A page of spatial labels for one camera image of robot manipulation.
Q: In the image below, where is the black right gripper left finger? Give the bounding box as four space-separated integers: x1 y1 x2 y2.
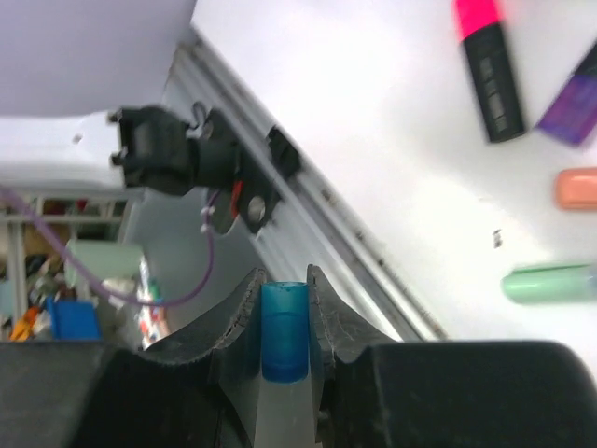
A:
1 269 266 447

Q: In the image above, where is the blue pen cap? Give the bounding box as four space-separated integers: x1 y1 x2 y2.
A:
260 282 310 384

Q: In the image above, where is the pastel green highlighter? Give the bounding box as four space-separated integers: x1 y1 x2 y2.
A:
501 263 596 305

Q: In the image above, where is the pastel orange highlighter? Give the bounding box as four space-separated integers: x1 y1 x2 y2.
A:
555 167 597 211

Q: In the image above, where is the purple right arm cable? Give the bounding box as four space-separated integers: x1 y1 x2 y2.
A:
0 184 220 308

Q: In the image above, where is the black highlighter pink tip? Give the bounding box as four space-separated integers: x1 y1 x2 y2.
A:
452 0 526 143

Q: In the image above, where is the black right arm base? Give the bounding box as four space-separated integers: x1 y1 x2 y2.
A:
107 105 281 234

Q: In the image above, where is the aluminium front rail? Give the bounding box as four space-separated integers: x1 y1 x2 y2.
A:
164 29 449 341

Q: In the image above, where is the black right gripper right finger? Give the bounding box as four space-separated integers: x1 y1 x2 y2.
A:
307 265 596 447

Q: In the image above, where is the black highlighter purple tip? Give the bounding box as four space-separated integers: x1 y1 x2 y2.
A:
536 43 597 147

